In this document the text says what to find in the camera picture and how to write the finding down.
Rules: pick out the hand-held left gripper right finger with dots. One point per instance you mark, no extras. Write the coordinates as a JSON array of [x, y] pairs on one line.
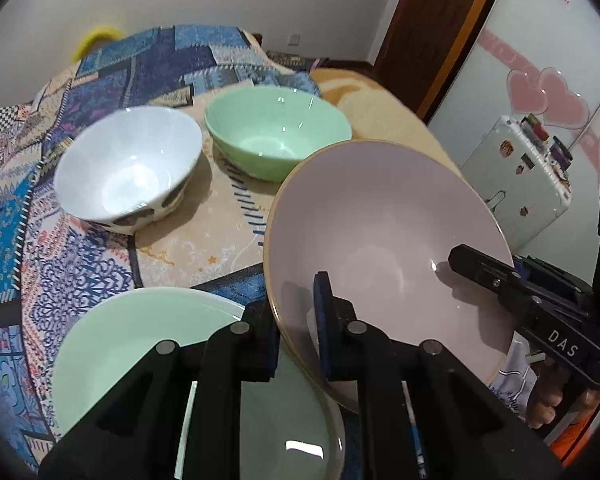
[[322, 320]]

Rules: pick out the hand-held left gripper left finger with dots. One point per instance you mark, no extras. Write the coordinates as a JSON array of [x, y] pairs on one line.
[[260, 355]]

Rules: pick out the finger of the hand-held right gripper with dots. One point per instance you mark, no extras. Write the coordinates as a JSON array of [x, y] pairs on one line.
[[555, 280], [485, 270]]

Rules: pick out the pink bowl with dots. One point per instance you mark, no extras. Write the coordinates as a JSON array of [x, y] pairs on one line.
[[380, 220]]

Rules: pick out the green plate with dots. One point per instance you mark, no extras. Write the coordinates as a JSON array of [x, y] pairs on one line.
[[130, 330]]

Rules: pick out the person's right hand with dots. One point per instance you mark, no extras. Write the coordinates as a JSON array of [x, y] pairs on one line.
[[542, 395]]

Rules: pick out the white printed bag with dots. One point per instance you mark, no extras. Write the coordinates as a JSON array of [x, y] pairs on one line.
[[512, 380]]

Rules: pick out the white suitcase with stickers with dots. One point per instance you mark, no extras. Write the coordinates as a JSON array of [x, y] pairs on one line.
[[510, 180]]

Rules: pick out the patchwork printed blanket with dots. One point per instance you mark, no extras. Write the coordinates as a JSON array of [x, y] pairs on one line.
[[80, 270]]

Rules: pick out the green bowl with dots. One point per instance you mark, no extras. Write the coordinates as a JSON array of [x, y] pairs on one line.
[[275, 125]]

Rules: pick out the brown wooden wardrobe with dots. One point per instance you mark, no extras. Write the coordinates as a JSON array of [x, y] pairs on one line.
[[472, 35]]

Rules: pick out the white bowl with black spots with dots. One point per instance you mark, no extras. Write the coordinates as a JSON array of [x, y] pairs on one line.
[[125, 160]]

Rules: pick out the white sliding door with hearts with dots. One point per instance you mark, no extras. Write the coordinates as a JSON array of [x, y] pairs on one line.
[[530, 20]]

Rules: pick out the dark patterned cloth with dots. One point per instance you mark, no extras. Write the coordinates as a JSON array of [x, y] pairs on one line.
[[290, 60]]

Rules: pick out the yellow foam tube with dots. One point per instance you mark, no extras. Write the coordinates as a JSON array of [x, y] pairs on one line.
[[97, 37]]

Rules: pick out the white wall socket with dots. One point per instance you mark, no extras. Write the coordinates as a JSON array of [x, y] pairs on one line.
[[293, 40]]

